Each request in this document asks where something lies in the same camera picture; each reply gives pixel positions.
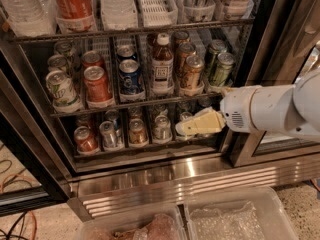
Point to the front red soda can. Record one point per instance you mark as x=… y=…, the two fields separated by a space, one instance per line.
x=99 y=89

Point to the glass fridge door right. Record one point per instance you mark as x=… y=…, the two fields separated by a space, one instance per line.
x=299 y=36

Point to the clear plastic bin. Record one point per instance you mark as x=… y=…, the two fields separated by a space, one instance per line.
x=151 y=222
x=254 y=213

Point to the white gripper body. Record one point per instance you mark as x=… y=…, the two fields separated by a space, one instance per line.
x=236 y=108

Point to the brown tea bottle white cap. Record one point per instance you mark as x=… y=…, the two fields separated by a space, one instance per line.
x=162 y=65

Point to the bottom silver can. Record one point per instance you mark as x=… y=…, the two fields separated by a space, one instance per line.
x=110 y=140

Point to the empty white shelf tray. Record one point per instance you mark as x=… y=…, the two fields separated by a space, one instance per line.
x=158 y=12

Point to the right clear plastic bin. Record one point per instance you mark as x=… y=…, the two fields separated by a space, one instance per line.
x=254 y=213

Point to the middle 7up can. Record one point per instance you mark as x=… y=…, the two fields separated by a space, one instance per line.
x=58 y=62

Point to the front green ginger ale can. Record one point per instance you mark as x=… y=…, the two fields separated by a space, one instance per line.
x=224 y=65

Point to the clear bottle red label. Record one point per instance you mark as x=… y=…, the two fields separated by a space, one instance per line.
x=118 y=14

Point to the bottom red soda can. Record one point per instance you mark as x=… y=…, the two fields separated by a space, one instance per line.
x=86 y=141

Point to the blue pepsi can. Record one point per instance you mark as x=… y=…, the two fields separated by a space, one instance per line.
x=131 y=82
x=125 y=52

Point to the clear water bottle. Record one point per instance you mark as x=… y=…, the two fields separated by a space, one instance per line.
x=31 y=18

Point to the rear blue pepsi can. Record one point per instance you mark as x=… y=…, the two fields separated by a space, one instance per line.
x=125 y=52

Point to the striped tall can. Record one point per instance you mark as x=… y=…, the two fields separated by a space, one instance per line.
x=199 y=10

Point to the bottom green can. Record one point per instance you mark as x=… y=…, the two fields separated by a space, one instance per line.
x=183 y=116

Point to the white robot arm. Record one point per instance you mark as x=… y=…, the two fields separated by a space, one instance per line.
x=292 y=110

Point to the bottom gold can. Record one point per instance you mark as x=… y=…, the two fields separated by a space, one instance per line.
x=137 y=133

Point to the rear red soda can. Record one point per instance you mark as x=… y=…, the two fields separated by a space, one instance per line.
x=92 y=58

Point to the red coca-cola bottle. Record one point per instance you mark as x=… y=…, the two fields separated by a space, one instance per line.
x=75 y=15

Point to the rear green ginger ale can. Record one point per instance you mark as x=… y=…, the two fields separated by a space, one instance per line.
x=215 y=47

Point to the front gold soda can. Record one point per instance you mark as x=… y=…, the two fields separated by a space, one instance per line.
x=190 y=81

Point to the front blue pepsi can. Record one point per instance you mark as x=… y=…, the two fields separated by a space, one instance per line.
x=131 y=82

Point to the red soda can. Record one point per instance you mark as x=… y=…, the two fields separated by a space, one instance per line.
x=92 y=58
x=99 y=89
x=86 y=141

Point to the gold soda can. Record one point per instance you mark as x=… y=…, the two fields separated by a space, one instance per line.
x=183 y=51
x=190 y=81

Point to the left clear plastic bin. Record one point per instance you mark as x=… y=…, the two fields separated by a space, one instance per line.
x=151 y=222

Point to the front green 7up can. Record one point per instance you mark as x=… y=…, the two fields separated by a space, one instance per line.
x=61 y=88

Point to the rear gold soda can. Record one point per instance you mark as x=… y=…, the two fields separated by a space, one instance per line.
x=183 y=51

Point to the steel fridge base grille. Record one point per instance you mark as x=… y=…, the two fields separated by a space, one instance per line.
x=172 y=182

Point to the green ginger ale can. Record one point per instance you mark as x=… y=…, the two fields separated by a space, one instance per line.
x=215 y=47
x=224 y=65

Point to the bottom pale can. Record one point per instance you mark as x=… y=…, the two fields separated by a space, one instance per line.
x=162 y=129

